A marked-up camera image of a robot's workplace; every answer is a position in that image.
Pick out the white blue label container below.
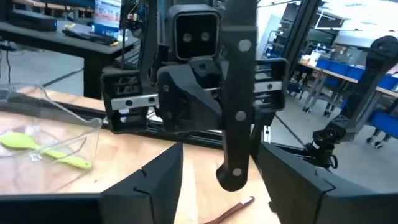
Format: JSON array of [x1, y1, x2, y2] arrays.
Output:
[[93, 0, 123, 35]]

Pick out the lime green silicone spoon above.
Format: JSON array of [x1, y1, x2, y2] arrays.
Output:
[[0, 131, 93, 171]]

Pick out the black camera robot arm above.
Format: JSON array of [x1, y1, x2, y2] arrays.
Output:
[[40, 0, 323, 162]]

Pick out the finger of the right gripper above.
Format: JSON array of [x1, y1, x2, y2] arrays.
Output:
[[156, 63, 224, 134], [250, 108, 266, 151]]

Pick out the black handled knife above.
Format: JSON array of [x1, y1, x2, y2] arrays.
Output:
[[215, 0, 259, 192]]

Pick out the clear plastic bin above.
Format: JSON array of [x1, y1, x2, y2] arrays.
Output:
[[0, 82, 104, 195]]

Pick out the black computer box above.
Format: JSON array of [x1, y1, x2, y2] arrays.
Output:
[[7, 8, 58, 32]]

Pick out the wooden top workbench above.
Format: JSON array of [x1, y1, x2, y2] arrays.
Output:
[[298, 60, 398, 147]]

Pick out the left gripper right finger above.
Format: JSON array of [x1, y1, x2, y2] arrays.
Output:
[[256, 142, 336, 224]]

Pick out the black grey work gloves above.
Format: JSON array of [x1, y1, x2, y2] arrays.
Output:
[[62, 24, 118, 47]]

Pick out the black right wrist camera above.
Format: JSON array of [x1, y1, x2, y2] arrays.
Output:
[[169, 4, 221, 60]]

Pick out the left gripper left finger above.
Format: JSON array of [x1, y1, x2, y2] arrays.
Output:
[[98, 142, 185, 224]]

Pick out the blue plastic bin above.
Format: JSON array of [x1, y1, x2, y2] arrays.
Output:
[[369, 110, 398, 140], [316, 58, 364, 81]]

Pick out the dark side desk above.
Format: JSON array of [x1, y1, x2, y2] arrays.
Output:
[[0, 20, 139, 100]]

